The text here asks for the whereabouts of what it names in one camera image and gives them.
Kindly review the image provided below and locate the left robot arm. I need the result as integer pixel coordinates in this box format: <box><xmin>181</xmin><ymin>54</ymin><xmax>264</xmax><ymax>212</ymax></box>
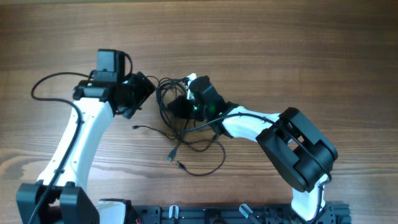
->
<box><xmin>16</xmin><ymin>49</ymin><xmax>155</xmax><ymax>223</ymax></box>

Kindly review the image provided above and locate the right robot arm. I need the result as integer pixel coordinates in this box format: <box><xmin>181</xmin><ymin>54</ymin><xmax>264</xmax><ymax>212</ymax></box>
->
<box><xmin>167</xmin><ymin>74</ymin><xmax>338</xmax><ymax>223</ymax></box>

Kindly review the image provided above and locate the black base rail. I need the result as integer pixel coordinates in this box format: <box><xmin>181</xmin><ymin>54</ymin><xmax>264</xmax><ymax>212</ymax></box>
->
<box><xmin>134</xmin><ymin>203</ymin><xmax>352</xmax><ymax>224</ymax></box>

